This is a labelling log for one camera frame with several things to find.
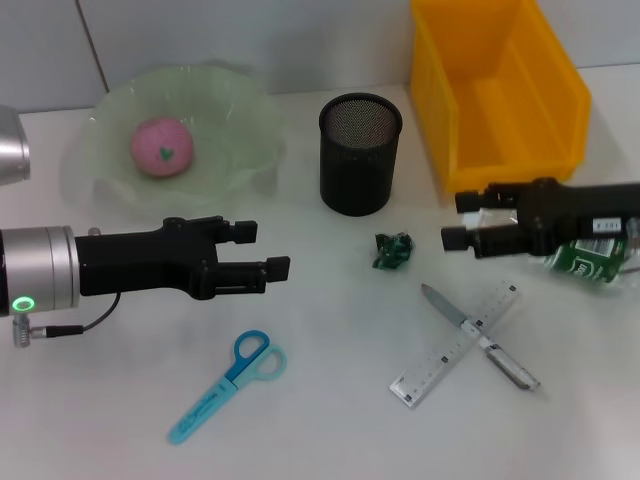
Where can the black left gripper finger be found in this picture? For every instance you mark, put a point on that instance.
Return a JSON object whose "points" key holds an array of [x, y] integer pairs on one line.
{"points": [[277, 269], [246, 231]]}

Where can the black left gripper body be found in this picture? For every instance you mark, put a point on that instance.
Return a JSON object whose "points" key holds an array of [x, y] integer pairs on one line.
{"points": [[140, 265]]}

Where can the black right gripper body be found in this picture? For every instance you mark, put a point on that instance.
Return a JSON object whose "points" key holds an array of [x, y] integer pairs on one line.
{"points": [[575, 217]]}

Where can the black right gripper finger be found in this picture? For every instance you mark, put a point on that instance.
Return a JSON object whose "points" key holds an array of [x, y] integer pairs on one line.
{"points": [[470, 201], [457, 239]]}

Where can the clear green-label water bottle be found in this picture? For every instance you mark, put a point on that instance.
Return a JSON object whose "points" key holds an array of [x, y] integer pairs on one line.
{"points": [[590, 262]]}

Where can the green plastic wrapper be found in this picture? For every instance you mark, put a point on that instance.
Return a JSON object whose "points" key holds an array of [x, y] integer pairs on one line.
{"points": [[392, 251]]}

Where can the pink knitted peach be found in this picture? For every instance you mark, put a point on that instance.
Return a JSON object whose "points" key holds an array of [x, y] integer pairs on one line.
{"points": [[162, 147]]}

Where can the grey white pen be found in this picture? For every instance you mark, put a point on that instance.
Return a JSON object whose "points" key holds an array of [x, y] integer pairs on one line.
{"points": [[452, 312]]}

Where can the green glass fruit plate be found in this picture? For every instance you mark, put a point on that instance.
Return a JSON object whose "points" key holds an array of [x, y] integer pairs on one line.
{"points": [[225, 150]]}

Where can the clear plastic ruler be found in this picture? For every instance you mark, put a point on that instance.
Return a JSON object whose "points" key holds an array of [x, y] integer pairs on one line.
{"points": [[450, 355]]}

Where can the black mesh pen cup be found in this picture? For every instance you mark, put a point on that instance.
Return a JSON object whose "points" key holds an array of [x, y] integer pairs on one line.
{"points": [[357, 165]]}

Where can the blue children's scissors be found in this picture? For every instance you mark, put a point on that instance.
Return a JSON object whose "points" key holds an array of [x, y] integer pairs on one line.
{"points": [[235, 380]]}

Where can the yellow plastic bin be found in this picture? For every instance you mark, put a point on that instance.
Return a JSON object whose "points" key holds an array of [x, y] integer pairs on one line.
{"points": [[500, 100]]}

